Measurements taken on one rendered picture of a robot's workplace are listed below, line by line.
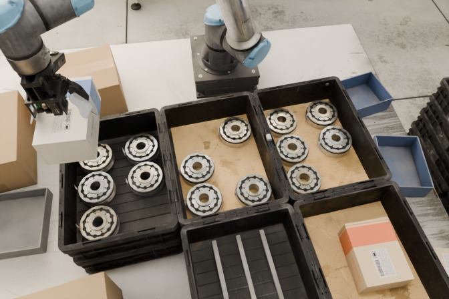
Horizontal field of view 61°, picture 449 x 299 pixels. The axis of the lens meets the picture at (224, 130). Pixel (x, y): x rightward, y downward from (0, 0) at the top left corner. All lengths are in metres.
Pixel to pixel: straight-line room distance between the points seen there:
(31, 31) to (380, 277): 0.93
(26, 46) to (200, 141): 0.64
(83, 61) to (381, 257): 1.17
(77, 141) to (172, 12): 2.25
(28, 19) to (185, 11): 2.36
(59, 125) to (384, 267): 0.85
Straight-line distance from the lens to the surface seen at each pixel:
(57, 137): 0.95
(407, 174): 1.45
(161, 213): 1.13
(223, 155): 1.20
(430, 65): 2.97
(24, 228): 1.38
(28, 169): 1.39
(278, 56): 1.69
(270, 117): 1.26
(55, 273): 1.29
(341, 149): 1.23
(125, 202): 1.16
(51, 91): 0.88
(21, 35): 0.78
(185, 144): 1.23
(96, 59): 1.50
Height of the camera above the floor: 1.85
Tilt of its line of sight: 55 degrees down
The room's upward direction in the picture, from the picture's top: straight up
